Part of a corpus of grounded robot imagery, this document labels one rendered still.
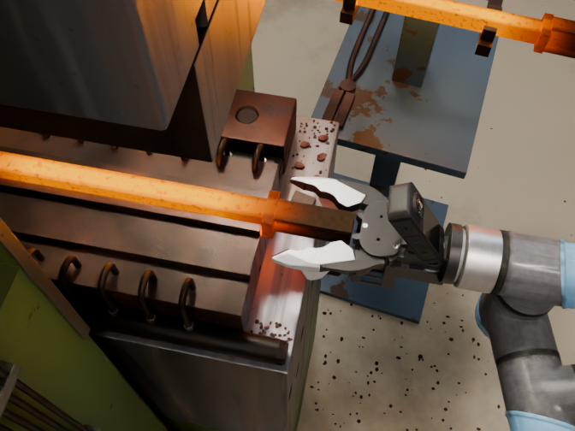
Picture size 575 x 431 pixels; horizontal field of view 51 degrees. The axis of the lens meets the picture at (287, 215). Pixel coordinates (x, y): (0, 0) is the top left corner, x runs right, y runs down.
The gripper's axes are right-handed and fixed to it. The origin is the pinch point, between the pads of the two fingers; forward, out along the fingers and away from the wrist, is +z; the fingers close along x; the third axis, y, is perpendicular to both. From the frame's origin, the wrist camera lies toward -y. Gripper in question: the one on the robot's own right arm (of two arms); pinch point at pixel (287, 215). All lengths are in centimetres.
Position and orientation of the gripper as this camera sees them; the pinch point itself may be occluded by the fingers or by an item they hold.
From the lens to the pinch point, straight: 71.1
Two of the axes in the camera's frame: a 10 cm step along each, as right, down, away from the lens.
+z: -9.8, -1.7, 1.0
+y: 0.0, 5.0, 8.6
